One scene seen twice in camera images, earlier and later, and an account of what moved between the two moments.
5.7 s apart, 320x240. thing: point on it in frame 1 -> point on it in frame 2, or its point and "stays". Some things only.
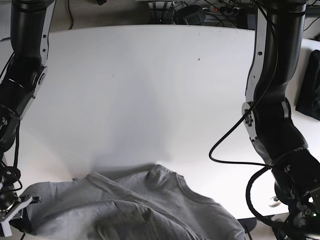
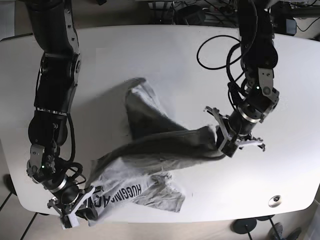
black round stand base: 248,224 stays
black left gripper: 22,221 -> 67,212
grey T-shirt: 154,203 -> 137,172
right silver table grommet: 274,202 stays
